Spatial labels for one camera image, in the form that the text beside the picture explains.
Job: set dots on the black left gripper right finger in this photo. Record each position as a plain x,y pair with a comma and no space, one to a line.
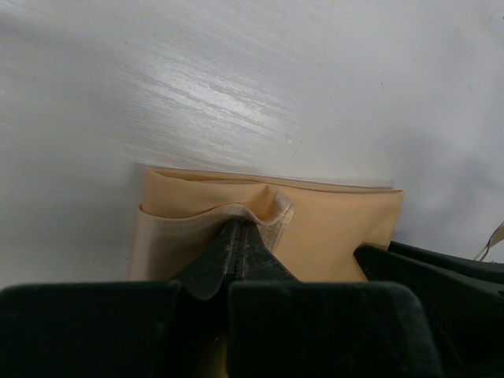
281,327

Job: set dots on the peach cloth napkin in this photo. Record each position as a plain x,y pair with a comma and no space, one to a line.
312,229

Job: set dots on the gold fork black handle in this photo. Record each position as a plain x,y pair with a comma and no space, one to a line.
496,237

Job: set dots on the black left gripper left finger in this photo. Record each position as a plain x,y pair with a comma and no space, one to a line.
169,328

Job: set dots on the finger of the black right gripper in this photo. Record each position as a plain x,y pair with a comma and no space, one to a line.
463,300

